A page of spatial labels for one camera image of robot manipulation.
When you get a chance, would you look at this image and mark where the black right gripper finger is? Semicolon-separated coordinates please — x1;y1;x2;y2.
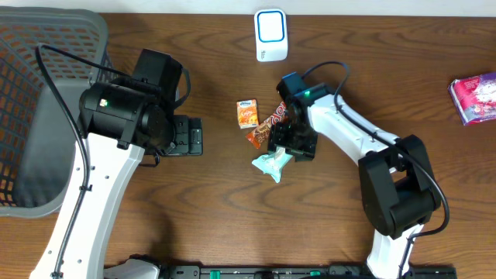
267;123;288;153
294;143;315;162

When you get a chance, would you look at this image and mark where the red chocolate bar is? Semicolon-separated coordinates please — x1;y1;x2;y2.
246;102;287;149

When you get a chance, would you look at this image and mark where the teal snack wrapper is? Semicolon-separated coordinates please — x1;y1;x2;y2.
252;146;293;183

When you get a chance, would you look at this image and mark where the small orange juice carton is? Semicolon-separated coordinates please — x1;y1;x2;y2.
236;99;259;129

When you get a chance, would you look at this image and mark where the purple snack packet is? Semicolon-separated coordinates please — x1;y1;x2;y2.
448;72;495;126

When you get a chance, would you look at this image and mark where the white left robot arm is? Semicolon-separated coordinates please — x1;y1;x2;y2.
31;49;203;279

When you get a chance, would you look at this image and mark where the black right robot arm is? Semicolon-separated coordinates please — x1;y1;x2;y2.
268;73;448;278

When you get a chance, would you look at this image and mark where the white barcode scanner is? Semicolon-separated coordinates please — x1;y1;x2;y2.
253;9;288;62

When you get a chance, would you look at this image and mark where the grey plastic basket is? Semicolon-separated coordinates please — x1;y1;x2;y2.
1;6;112;218

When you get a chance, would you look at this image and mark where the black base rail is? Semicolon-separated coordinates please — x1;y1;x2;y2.
158;263;457;279

